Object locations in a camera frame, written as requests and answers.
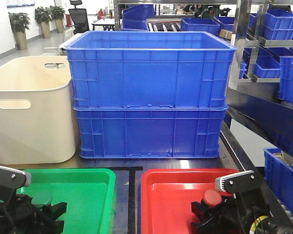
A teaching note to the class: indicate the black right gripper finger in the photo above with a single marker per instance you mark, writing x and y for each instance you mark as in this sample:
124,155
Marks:
201,210
206,227

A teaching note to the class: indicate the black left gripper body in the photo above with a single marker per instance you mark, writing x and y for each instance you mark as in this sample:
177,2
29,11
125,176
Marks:
23,214

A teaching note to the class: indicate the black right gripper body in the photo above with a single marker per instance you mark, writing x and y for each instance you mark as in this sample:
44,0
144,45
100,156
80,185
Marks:
236,214

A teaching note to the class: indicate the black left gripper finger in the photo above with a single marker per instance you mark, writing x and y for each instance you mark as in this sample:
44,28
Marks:
54,227
55,211

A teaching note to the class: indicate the red round button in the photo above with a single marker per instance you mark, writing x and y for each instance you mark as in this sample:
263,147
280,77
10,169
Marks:
211,198

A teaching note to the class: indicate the green round button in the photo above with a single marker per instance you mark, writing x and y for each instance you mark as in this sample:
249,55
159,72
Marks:
42,199

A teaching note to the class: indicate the red plastic tray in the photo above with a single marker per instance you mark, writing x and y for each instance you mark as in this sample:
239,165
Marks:
167,194

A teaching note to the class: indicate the green plastic tray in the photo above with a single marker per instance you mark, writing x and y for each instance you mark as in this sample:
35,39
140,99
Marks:
88,192

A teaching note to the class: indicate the lower blue stacked crate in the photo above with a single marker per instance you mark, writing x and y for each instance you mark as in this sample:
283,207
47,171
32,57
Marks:
150,133

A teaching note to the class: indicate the blue stacked crate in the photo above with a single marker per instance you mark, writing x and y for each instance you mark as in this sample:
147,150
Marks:
150,133
126,69

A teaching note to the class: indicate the white plastic basket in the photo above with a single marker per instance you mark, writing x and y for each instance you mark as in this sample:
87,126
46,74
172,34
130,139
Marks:
37,120

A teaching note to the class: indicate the upper blue stacked crate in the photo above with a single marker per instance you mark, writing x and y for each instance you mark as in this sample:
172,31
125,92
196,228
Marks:
126,69

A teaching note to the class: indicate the potted plant gold pot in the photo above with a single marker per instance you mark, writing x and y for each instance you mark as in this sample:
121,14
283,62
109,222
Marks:
19,24

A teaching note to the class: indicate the black office chair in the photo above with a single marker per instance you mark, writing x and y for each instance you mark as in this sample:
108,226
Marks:
79,17

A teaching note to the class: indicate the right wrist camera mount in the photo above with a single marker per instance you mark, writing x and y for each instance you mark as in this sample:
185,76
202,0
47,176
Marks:
238,182

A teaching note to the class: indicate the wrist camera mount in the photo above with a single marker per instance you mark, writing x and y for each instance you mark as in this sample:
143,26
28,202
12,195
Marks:
14,178
238,182

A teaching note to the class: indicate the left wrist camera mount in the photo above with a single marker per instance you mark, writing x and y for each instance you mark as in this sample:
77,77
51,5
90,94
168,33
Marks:
14,178

